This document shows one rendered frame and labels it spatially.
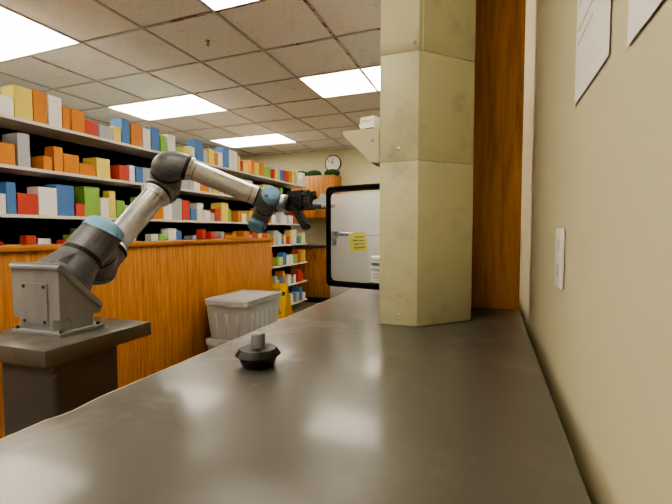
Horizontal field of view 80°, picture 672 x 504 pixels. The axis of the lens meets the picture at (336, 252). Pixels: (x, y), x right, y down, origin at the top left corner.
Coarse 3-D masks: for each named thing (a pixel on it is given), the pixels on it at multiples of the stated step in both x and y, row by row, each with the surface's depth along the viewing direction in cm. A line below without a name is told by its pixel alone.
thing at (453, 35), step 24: (384, 0) 114; (408, 0) 112; (432, 0) 112; (456, 0) 115; (384, 24) 114; (408, 24) 112; (432, 24) 112; (456, 24) 116; (384, 48) 114; (408, 48) 112; (432, 48) 113; (456, 48) 116
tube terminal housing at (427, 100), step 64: (384, 64) 114; (448, 64) 115; (384, 128) 115; (448, 128) 116; (384, 192) 116; (448, 192) 117; (384, 256) 117; (448, 256) 118; (384, 320) 118; (448, 320) 119
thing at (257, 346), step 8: (256, 336) 81; (264, 336) 82; (248, 344) 84; (256, 344) 81; (264, 344) 82; (272, 344) 84; (240, 352) 80; (248, 352) 79; (256, 352) 79; (264, 352) 79; (272, 352) 80; (280, 352) 83; (240, 360) 80; (248, 360) 78; (256, 360) 78; (264, 360) 79; (272, 360) 80; (248, 368) 79; (256, 368) 79; (264, 368) 80
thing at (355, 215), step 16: (336, 192) 159; (352, 192) 155; (368, 192) 152; (336, 208) 159; (352, 208) 156; (368, 208) 152; (336, 224) 160; (352, 224) 156; (368, 224) 152; (352, 240) 156; (368, 240) 153; (336, 256) 160; (352, 256) 157; (368, 256) 153; (336, 272) 161; (352, 272) 157; (368, 272) 153
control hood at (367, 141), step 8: (376, 128) 116; (352, 136) 119; (360, 136) 118; (368, 136) 117; (376, 136) 116; (360, 144) 118; (368, 144) 117; (376, 144) 116; (368, 152) 117; (376, 152) 116; (376, 160) 116
